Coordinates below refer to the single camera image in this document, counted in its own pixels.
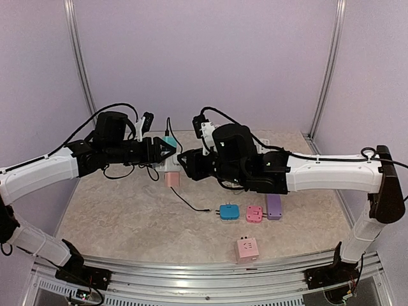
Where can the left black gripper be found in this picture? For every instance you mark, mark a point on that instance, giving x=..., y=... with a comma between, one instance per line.
x=155, y=155

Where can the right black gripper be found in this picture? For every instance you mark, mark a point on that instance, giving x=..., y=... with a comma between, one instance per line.
x=194, y=170

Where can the teal usb charger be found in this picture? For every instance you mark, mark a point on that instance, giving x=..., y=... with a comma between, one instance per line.
x=170, y=141

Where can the white cube socket adapter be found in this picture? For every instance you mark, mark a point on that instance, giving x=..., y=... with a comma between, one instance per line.
x=170, y=164

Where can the pink charger plug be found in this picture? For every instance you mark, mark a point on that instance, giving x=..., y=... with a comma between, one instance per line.
x=172, y=179

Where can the blue plug adapter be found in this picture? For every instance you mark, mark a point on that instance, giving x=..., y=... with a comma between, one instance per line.
x=228, y=212

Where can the pink socket adapter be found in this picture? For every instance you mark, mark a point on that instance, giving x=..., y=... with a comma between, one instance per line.
x=254, y=214

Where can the pink cube socket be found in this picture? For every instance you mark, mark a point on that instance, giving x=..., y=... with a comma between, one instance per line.
x=246, y=250

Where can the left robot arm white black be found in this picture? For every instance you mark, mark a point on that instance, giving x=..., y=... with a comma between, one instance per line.
x=115, y=140

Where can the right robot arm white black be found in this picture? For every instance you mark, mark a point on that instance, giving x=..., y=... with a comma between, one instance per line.
x=231, y=153

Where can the white power strip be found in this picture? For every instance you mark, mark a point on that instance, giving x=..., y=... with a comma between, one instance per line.
x=263, y=141

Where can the purple power strip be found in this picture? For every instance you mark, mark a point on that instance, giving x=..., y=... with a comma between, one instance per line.
x=273, y=207

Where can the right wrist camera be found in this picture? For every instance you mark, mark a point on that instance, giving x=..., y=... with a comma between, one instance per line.
x=204, y=129

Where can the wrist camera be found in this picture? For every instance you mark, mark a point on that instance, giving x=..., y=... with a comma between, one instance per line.
x=143, y=125
x=204, y=129

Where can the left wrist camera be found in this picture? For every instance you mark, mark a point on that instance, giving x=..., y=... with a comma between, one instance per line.
x=143, y=125

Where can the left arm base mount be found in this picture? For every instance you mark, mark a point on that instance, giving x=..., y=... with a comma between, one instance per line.
x=76, y=272

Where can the front aluminium rail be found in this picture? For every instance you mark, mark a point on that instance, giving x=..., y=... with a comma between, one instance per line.
x=276, y=282

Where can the left aluminium frame post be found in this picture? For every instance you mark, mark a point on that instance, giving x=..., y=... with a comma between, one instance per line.
x=74, y=36

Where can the aluminium frame post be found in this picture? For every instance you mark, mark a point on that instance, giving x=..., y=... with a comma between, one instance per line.
x=329, y=68
x=74, y=36

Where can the right aluminium frame post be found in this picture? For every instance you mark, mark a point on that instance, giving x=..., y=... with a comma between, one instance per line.
x=329, y=68

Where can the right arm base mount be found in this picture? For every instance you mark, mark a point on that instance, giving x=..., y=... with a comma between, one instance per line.
x=334, y=273

